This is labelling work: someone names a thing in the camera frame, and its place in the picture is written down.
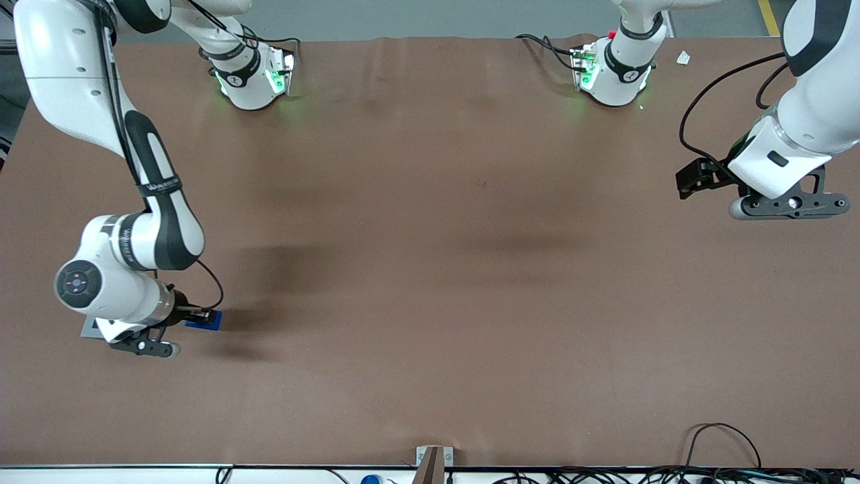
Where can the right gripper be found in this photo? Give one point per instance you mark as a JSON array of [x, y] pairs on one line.
[[180, 311]]

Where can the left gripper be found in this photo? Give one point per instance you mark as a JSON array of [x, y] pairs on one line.
[[713, 173]]

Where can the blue plastic part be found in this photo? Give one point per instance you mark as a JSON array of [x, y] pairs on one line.
[[207, 321]]

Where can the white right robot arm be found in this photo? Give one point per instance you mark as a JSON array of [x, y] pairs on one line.
[[67, 67]]

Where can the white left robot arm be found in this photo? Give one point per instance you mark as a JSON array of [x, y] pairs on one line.
[[820, 101]]

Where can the gray square base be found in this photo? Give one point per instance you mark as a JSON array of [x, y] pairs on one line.
[[89, 327]]

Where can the white paper scrap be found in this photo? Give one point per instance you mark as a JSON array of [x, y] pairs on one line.
[[684, 58]]

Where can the table cover sheet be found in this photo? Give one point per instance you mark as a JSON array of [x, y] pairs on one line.
[[430, 302]]

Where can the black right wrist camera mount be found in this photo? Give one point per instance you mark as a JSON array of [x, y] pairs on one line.
[[144, 346]]

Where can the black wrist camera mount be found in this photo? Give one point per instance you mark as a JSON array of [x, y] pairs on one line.
[[806, 202], [144, 346]]

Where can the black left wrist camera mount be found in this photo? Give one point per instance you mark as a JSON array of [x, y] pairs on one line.
[[806, 202]]

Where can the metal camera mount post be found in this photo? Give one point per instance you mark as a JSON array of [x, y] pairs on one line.
[[430, 467]]

